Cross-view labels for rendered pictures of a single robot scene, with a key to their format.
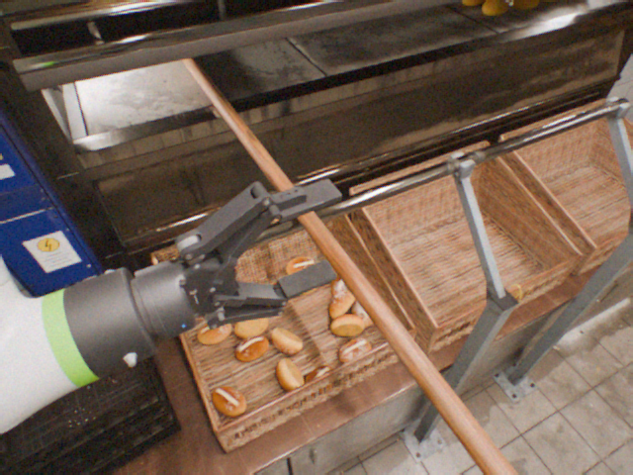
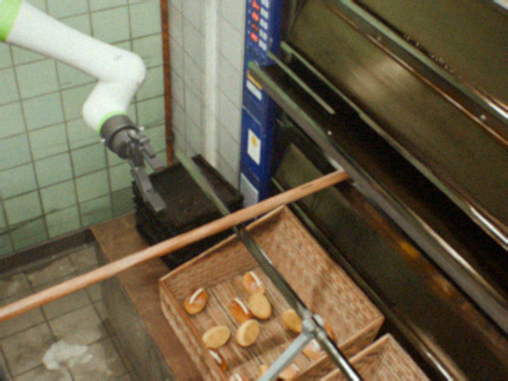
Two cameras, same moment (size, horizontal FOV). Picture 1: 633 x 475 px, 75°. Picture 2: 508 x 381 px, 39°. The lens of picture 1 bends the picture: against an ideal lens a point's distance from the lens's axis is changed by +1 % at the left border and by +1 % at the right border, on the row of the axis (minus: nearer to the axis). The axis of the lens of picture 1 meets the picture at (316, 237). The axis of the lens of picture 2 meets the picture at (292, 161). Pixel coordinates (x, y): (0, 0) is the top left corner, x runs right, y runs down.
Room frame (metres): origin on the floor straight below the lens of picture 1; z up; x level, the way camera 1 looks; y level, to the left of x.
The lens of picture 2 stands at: (0.44, -1.33, 2.53)
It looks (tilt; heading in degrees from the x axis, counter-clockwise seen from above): 40 degrees down; 81
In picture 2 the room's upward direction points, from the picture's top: 6 degrees clockwise
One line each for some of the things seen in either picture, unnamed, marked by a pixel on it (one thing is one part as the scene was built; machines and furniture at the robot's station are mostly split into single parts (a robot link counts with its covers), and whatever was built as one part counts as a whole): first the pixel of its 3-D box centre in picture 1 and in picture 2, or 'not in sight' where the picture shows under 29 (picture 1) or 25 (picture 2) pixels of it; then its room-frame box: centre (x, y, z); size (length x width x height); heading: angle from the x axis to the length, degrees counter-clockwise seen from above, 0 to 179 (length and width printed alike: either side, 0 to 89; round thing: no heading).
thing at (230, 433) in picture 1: (284, 306); (265, 312); (0.62, 0.09, 0.72); 0.56 x 0.49 x 0.28; 118
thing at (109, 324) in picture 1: (117, 316); (122, 134); (0.21, 0.20, 1.34); 0.12 x 0.06 x 0.09; 28
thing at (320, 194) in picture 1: (305, 200); (153, 160); (0.31, 0.01, 1.41); 0.07 x 0.03 x 0.01; 118
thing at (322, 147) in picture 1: (419, 114); (472, 358); (1.10, -0.31, 1.02); 1.79 x 0.11 x 0.19; 117
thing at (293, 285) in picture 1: (307, 279); (155, 200); (0.31, 0.01, 1.27); 0.07 x 0.03 x 0.01; 118
